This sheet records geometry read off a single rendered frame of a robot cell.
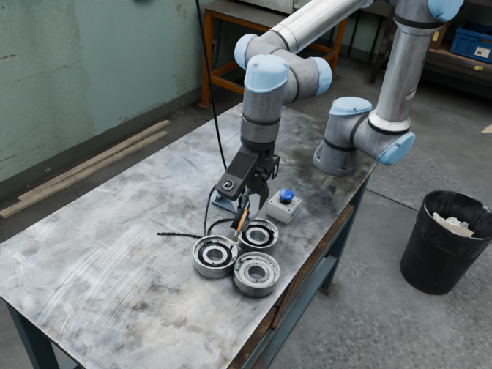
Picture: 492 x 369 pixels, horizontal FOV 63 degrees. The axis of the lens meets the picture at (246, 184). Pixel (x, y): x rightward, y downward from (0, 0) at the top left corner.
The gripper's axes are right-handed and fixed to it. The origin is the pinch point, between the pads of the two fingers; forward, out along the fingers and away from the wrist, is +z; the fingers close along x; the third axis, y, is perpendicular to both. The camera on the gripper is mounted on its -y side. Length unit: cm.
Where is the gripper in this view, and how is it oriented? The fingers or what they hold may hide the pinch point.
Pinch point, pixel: (243, 214)
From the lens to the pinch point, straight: 91.2
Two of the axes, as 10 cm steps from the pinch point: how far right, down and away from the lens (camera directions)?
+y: 5.0, -4.9, 7.1
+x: -8.6, -3.8, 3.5
